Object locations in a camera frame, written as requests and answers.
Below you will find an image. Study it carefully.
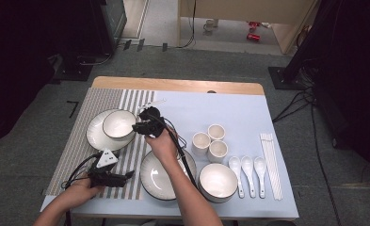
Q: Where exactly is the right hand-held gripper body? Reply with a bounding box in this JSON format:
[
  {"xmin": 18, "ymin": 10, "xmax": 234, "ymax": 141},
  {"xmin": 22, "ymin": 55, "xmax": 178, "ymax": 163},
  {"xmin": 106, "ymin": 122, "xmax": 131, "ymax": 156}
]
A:
[{"xmin": 137, "ymin": 98, "xmax": 168, "ymax": 138}]

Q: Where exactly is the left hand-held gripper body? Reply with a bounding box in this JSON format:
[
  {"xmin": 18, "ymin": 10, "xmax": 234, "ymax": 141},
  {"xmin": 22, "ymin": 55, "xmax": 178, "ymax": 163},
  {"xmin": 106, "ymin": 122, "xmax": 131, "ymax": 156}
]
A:
[{"xmin": 88, "ymin": 148, "xmax": 127, "ymax": 189}]

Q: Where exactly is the white bowl with dark rim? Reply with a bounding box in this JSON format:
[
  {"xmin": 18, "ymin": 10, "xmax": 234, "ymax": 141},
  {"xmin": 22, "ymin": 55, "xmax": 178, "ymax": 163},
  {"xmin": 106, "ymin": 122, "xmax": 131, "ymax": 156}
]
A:
[
  {"xmin": 198, "ymin": 162, "xmax": 239, "ymax": 201},
  {"xmin": 102, "ymin": 109, "xmax": 137, "ymax": 142},
  {"xmin": 199, "ymin": 185, "xmax": 237, "ymax": 204}
]

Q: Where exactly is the white plate with dark rim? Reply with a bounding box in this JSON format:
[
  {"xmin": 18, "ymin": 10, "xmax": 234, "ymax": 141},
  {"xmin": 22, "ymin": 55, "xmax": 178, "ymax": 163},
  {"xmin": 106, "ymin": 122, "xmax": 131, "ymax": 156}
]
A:
[
  {"xmin": 139, "ymin": 150, "xmax": 198, "ymax": 202},
  {"xmin": 86, "ymin": 108, "xmax": 138, "ymax": 153}
]

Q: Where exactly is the white ceramic cup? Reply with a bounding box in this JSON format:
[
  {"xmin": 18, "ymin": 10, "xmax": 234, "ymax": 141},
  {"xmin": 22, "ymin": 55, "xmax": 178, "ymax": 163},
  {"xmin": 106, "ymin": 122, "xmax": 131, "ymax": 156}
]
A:
[
  {"xmin": 207, "ymin": 123, "xmax": 227, "ymax": 142},
  {"xmin": 206, "ymin": 139, "xmax": 230, "ymax": 164},
  {"xmin": 191, "ymin": 132, "xmax": 212, "ymax": 157}
]

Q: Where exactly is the row of white chopsticks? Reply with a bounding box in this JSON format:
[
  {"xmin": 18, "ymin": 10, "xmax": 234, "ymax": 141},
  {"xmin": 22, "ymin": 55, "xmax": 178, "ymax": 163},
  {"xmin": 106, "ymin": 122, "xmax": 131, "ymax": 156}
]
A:
[{"xmin": 259, "ymin": 133, "xmax": 283, "ymax": 202}]

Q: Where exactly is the person's right hand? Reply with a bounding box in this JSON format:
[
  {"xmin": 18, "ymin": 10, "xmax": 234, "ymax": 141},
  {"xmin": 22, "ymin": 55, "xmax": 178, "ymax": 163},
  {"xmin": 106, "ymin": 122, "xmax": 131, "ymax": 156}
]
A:
[{"xmin": 144, "ymin": 126, "xmax": 181, "ymax": 165}]

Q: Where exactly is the person's left hand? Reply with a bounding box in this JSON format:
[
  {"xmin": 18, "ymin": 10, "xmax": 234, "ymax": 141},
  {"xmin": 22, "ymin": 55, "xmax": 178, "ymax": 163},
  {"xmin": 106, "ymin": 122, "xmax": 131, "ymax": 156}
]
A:
[{"xmin": 56, "ymin": 179, "xmax": 105, "ymax": 211}]

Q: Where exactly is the striped woven placemat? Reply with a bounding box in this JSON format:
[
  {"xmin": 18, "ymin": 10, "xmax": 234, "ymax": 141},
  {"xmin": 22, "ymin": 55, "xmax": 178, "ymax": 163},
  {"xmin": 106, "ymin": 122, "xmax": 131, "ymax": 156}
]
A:
[{"xmin": 45, "ymin": 88, "xmax": 156, "ymax": 201}]

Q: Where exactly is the black tape corner mark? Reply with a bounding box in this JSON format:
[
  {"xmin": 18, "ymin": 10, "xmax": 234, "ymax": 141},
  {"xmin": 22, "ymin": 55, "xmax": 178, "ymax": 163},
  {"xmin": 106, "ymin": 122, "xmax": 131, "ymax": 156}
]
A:
[{"xmin": 66, "ymin": 100, "xmax": 80, "ymax": 120}]

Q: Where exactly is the black stand base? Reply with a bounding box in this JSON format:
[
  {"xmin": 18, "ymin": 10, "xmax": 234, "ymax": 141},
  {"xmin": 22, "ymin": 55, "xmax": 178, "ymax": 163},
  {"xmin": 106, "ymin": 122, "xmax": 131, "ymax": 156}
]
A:
[{"xmin": 54, "ymin": 55, "xmax": 94, "ymax": 83}]

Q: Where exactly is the dark cabinet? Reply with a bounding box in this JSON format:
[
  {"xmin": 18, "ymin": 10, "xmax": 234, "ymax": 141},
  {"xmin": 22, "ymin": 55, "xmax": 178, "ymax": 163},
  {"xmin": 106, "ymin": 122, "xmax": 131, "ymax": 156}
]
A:
[{"xmin": 89, "ymin": 0, "xmax": 128, "ymax": 55}]

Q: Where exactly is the beige mug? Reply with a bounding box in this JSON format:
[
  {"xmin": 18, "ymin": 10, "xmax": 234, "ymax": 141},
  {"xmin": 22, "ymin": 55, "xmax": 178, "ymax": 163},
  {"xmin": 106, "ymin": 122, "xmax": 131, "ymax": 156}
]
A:
[{"xmin": 202, "ymin": 18, "xmax": 219, "ymax": 34}]

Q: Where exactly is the dark curtain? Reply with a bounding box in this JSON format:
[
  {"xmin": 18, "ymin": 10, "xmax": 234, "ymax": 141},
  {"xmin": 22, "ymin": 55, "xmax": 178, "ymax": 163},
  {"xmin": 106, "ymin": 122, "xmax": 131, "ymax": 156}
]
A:
[
  {"xmin": 314, "ymin": 0, "xmax": 370, "ymax": 180},
  {"xmin": 0, "ymin": 0, "xmax": 96, "ymax": 150}
]

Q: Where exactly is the black metal stand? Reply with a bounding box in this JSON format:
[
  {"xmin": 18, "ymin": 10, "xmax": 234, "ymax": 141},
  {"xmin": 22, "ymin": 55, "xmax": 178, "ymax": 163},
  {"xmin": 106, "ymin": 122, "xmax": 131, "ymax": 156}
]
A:
[{"xmin": 267, "ymin": 0, "xmax": 334, "ymax": 92}]

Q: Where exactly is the beige wooden partition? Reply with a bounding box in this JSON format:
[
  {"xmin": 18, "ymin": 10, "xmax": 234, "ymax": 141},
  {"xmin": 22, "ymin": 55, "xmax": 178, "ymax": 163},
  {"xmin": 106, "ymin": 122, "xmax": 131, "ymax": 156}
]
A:
[{"xmin": 177, "ymin": 0, "xmax": 319, "ymax": 55}]

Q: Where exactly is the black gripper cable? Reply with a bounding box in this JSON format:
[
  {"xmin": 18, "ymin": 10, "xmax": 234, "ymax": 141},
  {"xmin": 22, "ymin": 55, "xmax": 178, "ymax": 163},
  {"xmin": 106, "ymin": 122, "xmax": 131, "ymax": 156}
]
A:
[
  {"xmin": 148, "ymin": 114, "xmax": 200, "ymax": 189},
  {"xmin": 60, "ymin": 153, "xmax": 101, "ymax": 191}
]

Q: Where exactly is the black hanging cable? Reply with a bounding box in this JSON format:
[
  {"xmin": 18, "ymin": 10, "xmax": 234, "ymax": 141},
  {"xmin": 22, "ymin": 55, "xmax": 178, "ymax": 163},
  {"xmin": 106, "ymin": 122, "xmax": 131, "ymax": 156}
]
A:
[{"xmin": 176, "ymin": 0, "xmax": 197, "ymax": 50}]

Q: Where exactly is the long black floor cable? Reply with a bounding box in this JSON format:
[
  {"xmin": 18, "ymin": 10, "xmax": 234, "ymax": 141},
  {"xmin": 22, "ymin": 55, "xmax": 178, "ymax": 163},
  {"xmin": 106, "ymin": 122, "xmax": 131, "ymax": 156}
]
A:
[{"xmin": 309, "ymin": 90, "xmax": 343, "ymax": 226}]

